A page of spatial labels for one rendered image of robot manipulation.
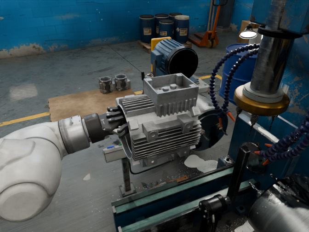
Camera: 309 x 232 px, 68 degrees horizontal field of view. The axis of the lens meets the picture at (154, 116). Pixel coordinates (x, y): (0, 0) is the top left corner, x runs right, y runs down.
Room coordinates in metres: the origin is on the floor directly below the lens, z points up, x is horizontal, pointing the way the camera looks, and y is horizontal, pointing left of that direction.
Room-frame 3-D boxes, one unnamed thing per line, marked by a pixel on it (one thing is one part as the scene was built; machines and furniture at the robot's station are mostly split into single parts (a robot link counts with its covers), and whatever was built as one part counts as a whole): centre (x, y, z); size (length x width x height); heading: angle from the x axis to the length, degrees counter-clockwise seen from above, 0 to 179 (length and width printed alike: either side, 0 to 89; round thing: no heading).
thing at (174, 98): (0.57, -0.04, 1.41); 0.12 x 0.11 x 0.07; 113
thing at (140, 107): (0.55, 0.00, 1.31); 0.20 x 0.19 x 0.19; 113
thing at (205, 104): (1.02, -0.20, 1.04); 0.37 x 0.25 x 0.25; 22
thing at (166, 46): (1.27, -0.07, 1.16); 0.33 x 0.26 x 0.42; 22
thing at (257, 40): (2.74, -1.22, 0.99); 0.24 x 0.22 x 0.24; 27
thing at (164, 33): (5.97, -0.25, 0.37); 1.20 x 0.80 x 0.74; 112
